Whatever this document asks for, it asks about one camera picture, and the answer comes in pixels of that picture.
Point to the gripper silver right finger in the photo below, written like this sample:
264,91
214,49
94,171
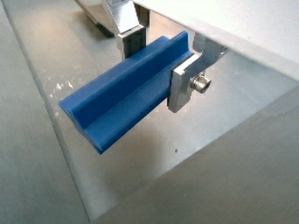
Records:
188,75

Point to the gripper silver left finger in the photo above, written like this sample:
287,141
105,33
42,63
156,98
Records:
128,30

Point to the blue star prism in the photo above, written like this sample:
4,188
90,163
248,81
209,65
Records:
110,104

